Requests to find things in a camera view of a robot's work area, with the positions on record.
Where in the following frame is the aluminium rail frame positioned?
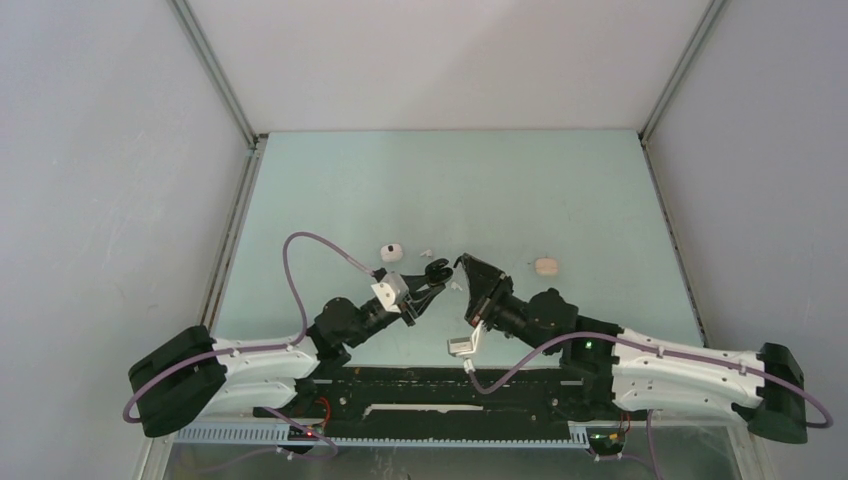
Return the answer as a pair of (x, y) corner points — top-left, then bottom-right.
(137, 411), (768, 479)

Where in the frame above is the white earbud charging case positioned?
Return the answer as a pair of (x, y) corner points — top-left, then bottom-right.
(379, 243), (404, 263)

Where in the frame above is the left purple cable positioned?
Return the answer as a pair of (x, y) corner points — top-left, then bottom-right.
(122, 231), (379, 463)

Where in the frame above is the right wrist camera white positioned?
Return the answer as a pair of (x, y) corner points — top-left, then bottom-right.
(447, 323), (486, 360)

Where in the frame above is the pink earbud charging case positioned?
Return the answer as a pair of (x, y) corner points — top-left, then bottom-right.
(534, 257), (559, 277)

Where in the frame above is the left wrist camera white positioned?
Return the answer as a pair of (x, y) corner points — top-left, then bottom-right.
(371, 272), (409, 314)

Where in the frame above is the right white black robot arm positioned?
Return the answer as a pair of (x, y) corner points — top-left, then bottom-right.
(455, 253), (808, 444)

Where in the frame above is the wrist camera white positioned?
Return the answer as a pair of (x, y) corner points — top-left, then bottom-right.
(447, 323), (486, 360)
(371, 272), (409, 314)

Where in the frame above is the black earbud charging case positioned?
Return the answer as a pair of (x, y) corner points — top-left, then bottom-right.
(425, 258), (453, 286)

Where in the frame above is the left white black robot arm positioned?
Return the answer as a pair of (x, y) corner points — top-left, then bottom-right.
(124, 260), (453, 438)

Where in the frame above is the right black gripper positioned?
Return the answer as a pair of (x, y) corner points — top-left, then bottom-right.
(461, 254), (554, 356)

